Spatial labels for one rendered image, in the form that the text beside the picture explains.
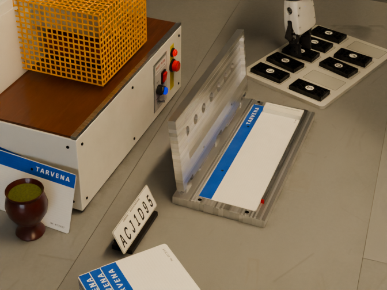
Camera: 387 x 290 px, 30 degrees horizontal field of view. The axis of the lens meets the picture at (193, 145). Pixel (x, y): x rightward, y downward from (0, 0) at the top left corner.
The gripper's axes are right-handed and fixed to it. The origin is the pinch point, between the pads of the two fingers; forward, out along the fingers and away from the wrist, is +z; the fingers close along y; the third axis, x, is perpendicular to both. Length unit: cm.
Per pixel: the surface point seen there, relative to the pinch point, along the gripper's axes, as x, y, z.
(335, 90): -16.7, -11.8, 6.0
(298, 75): -5.0, -11.1, 3.6
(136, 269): -26, -102, -2
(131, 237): -12, -89, 4
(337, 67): -12.2, -2.0, 3.9
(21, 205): 3, -102, -7
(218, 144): -7, -52, 3
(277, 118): -12.5, -34.4, 4.0
